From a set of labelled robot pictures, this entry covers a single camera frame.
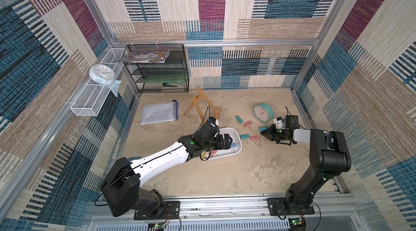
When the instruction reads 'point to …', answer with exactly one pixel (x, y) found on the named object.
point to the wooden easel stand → (216, 111)
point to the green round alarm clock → (263, 112)
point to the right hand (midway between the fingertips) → (261, 130)
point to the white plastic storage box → (235, 147)
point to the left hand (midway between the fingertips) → (225, 139)
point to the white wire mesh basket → (91, 100)
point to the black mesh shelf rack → (170, 76)
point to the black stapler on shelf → (172, 85)
